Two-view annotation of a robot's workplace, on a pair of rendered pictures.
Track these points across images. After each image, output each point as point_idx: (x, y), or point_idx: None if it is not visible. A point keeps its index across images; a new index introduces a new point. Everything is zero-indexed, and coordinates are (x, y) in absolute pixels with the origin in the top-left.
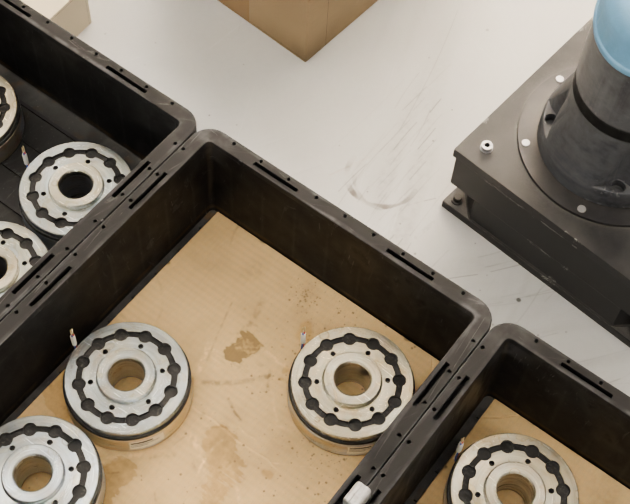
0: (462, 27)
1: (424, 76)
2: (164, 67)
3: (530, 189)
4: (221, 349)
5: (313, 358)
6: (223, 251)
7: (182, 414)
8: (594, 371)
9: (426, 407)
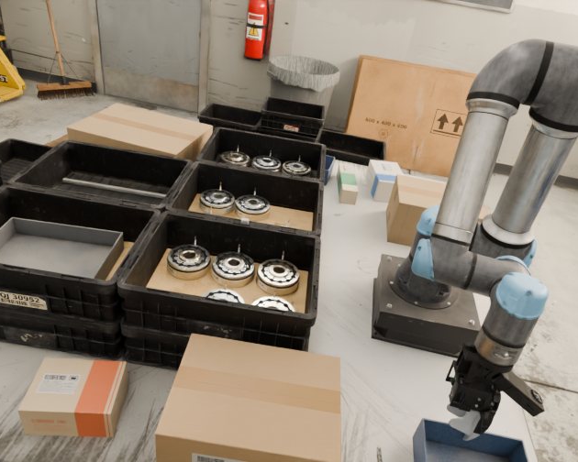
0: None
1: None
2: (356, 219)
3: (386, 271)
4: (276, 222)
5: None
6: (303, 215)
7: (251, 216)
8: (354, 329)
9: (280, 228)
